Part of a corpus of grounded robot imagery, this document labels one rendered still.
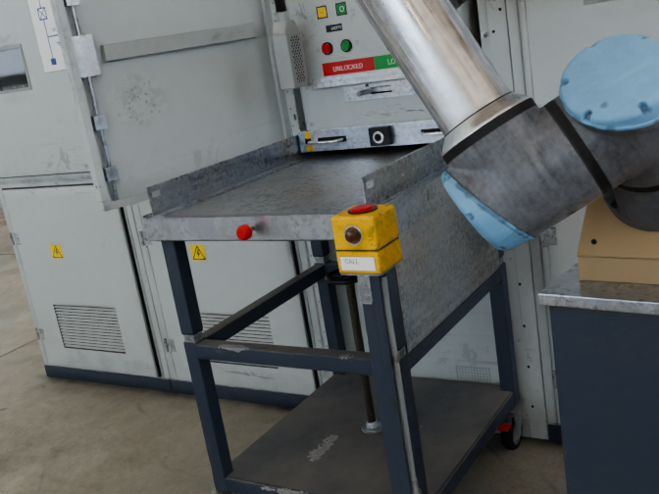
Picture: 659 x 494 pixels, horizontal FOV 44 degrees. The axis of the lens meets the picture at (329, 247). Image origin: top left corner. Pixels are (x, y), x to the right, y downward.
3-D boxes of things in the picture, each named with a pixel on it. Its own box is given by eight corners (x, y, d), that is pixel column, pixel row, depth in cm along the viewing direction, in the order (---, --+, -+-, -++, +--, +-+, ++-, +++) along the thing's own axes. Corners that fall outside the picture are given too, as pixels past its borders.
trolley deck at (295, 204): (386, 240, 154) (382, 210, 153) (147, 241, 187) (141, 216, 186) (505, 163, 209) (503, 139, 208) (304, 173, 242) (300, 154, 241)
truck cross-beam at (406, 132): (479, 139, 205) (476, 116, 203) (300, 152, 233) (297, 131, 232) (485, 135, 209) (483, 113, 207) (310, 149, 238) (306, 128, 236)
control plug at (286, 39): (295, 88, 216) (283, 21, 212) (279, 90, 219) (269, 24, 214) (310, 84, 222) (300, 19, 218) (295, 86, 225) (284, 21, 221)
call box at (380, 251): (381, 276, 130) (372, 215, 127) (338, 275, 134) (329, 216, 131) (403, 261, 136) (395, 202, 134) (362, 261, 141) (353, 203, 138)
